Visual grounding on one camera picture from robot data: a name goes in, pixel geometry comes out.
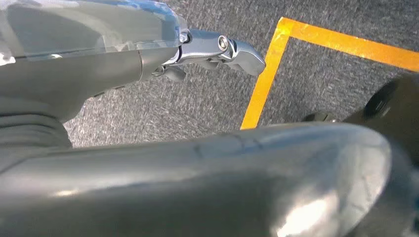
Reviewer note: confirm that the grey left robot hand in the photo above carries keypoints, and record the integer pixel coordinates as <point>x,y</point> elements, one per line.
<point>196,183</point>

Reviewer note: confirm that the yellow floor tape square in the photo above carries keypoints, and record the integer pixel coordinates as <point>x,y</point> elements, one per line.
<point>262,91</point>

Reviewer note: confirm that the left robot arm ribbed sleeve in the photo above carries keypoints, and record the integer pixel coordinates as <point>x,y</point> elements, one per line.
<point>29,130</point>

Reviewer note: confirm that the black robot leg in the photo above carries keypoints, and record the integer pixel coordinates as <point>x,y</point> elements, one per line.
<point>406,130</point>

